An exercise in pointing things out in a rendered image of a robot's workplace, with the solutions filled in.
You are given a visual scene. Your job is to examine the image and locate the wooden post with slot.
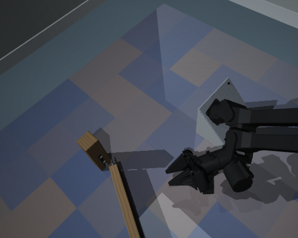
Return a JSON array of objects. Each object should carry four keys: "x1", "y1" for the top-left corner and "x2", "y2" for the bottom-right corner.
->
[{"x1": 76, "y1": 131, "x2": 111, "y2": 171}]

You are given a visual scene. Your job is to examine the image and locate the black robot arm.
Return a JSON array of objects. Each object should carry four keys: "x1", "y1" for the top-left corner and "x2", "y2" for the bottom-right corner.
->
[{"x1": 206, "y1": 99, "x2": 298, "y2": 192}]

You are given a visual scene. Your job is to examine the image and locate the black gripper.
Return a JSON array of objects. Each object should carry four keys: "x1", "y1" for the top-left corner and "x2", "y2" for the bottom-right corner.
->
[{"x1": 165, "y1": 149, "x2": 221, "y2": 193}]

